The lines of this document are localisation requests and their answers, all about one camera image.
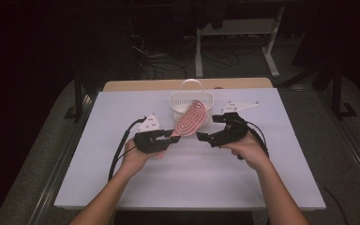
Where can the white perforated plastic basket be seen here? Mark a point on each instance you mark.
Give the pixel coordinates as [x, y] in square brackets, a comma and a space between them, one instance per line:
[181, 98]

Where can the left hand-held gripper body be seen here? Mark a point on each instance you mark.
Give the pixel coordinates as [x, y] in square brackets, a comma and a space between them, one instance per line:
[150, 140]

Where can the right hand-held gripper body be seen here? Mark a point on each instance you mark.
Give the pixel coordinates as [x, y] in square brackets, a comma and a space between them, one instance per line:
[234, 128]

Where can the wooden table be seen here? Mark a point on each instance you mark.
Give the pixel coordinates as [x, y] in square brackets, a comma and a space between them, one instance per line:
[156, 84]

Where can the person's right hand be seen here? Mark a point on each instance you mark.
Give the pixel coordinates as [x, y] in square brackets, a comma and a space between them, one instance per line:
[250, 150]

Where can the white metal desk frame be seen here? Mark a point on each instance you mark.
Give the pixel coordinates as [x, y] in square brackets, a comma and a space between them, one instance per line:
[237, 26]

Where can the black metal stand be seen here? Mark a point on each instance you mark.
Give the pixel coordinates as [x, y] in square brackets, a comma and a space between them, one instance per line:
[76, 100]
[340, 100]

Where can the metal floor rail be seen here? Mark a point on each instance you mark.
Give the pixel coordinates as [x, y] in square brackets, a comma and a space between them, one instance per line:
[62, 156]
[353, 146]

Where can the pink hairbrush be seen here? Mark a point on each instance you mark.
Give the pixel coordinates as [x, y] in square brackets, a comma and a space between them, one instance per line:
[192, 118]

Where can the person's left hand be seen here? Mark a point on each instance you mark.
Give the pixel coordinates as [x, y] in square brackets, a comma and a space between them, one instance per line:
[136, 159]

